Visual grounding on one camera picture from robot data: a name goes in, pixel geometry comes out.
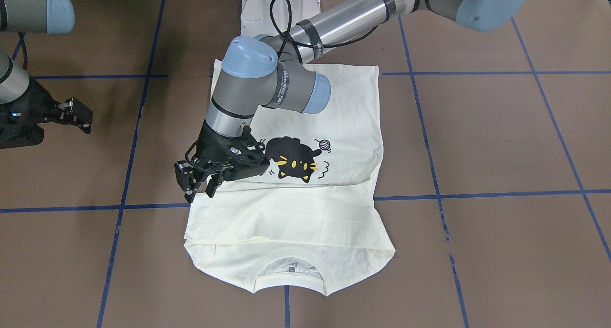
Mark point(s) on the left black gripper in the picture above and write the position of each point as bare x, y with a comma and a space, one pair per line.
211, 148

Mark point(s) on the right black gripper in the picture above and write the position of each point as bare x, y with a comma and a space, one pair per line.
39, 103

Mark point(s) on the white long-sleeve cat shirt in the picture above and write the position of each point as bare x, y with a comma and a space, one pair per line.
310, 219

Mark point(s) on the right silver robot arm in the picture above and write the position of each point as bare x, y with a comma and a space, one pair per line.
23, 17

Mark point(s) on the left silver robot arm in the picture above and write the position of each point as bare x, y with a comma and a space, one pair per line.
268, 71

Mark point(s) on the white camera mast with base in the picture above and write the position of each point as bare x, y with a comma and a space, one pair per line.
256, 18

